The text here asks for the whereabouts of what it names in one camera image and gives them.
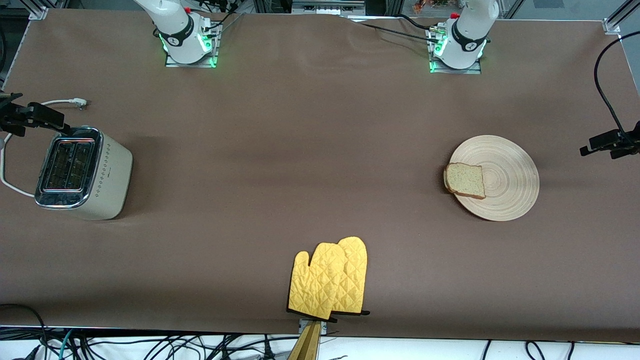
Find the black looped floor cable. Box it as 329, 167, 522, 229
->
0, 302, 48, 360

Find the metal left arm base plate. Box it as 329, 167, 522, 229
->
429, 27, 483, 75

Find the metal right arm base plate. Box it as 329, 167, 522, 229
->
165, 22, 219, 68

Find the black cable on mat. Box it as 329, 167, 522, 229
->
357, 21, 441, 43

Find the white toaster power cord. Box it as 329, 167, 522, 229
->
0, 98, 90, 198

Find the yellow quilted oven mitt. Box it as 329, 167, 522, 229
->
287, 242, 347, 321
332, 236, 371, 317

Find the small metal clamp bracket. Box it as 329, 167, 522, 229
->
298, 318, 328, 337

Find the brown table cover mat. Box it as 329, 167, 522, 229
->
0, 7, 640, 343

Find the round wooden plate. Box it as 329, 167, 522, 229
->
448, 135, 540, 222

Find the teal floor cable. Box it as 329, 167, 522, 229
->
57, 329, 76, 360

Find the grey metal box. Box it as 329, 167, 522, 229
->
291, 0, 366, 16

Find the slice of brown bread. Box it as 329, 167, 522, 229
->
443, 162, 487, 200

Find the cream and chrome toaster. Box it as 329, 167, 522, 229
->
34, 126, 134, 221

